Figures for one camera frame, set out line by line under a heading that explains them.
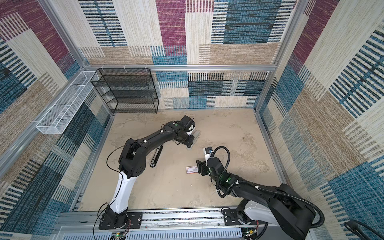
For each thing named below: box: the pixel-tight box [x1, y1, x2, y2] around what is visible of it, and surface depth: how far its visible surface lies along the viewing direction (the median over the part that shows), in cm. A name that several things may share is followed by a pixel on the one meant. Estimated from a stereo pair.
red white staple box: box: [186, 166, 199, 174], surface depth 91 cm
